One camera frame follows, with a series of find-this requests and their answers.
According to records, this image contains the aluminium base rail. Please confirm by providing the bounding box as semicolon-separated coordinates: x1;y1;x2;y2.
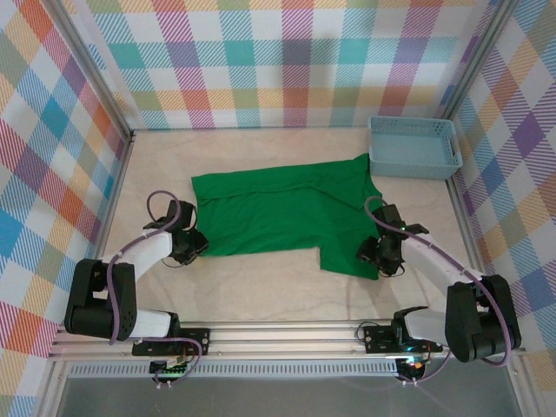
47;320;527;361

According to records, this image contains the right gripper thin black wire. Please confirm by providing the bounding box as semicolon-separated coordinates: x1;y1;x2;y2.
376;260;408;279

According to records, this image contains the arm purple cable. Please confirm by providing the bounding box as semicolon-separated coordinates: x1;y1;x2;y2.
363;195;516;386
107;189;205;388

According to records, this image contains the aluminium side rail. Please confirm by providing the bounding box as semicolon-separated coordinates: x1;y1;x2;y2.
446;176;506;322
73;129;136;327

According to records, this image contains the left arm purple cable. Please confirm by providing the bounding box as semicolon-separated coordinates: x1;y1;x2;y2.
107;189;205;388

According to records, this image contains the green t-shirt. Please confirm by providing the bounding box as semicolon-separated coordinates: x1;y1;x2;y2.
190;152;386;281

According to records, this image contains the light blue plastic basket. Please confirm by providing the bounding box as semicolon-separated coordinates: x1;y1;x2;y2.
367;115;464;182

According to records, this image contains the grey slotted cable duct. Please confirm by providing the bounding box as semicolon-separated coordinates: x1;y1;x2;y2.
69;362;401;378

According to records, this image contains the aluminium corner post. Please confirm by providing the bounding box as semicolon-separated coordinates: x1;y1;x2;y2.
440;0;520;121
43;0;136;147

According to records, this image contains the grey translucent panel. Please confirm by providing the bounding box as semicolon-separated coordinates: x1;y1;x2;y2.
56;376;522;417

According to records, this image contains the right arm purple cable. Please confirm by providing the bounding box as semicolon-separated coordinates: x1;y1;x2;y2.
363;195;516;386

